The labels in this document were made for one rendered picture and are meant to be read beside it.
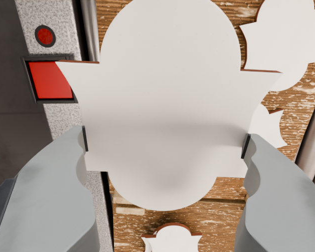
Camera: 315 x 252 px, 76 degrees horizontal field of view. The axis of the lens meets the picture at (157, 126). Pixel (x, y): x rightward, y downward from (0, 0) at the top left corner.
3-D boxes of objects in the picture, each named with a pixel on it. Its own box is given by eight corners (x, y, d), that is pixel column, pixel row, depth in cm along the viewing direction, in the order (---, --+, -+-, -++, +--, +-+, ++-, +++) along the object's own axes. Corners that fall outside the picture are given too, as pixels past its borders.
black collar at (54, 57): (38, 100, 36) (33, 104, 34) (26, 55, 32) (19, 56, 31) (81, 100, 35) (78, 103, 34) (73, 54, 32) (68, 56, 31)
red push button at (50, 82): (42, 96, 35) (37, 98, 34) (32, 60, 33) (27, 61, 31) (76, 96, 35) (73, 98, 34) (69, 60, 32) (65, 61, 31)
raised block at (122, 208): (117, 203, 43) (114, 214, 41) (117, 197, 42) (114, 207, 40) (145, 205, 43) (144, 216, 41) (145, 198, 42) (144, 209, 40)
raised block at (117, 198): (114, 194, 42) (112, 204, 39) (114, 187, 41) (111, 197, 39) (143, 195, 42) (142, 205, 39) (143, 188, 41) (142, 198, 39)
